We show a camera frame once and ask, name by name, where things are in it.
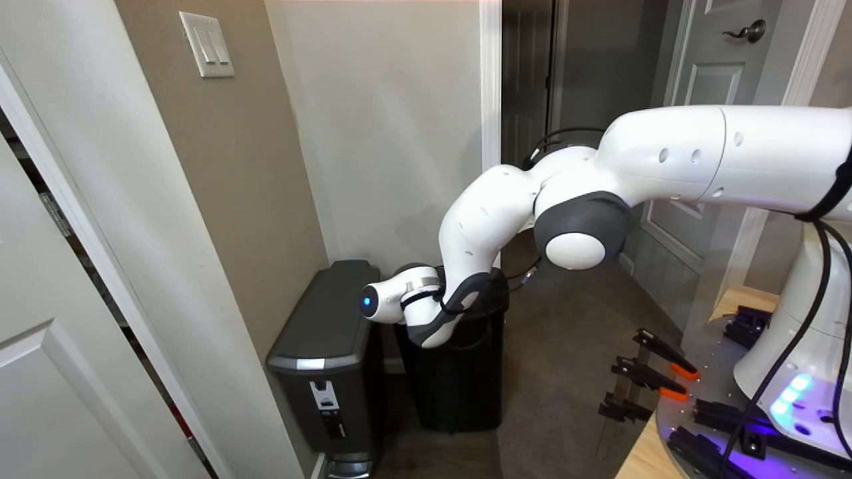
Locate grey step bin with label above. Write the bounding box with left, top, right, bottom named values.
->
left=265, top=258, right=388, bottom=479

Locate black plastic bin body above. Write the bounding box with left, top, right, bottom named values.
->
left=392, top=303, right=512, bottom=436

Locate plain black clamp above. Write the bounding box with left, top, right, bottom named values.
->
left=597, top=395, right=656, bottom=427

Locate wooden robot platform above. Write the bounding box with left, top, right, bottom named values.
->
left=616, top=283, right=785, bottom=479

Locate grey panel door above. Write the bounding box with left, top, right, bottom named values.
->
left=620, top=0, right=801, bottom=332

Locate black clamp block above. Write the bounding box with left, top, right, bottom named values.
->
left=723, top=303, right=778, bottom=352

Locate white panel door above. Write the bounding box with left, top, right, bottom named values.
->
left=0, top=130, right=217, bottom=479

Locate white light switch plate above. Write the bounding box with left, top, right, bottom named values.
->
left=177, top=9, right=238, bottom=82

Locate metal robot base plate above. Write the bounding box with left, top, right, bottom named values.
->
left=656, top=314, right=852, bottom=479

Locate black aluminium rail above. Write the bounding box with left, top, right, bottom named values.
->
left=689, top=396, right=852, bottom=473
left=664, top=424, right=743, bottom=479

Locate dark lever handle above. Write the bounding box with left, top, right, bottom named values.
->
left=720, top=16, right=770, bottom=45

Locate black arm strap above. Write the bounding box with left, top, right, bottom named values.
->
left=796, top=143, right=852, bottom=227

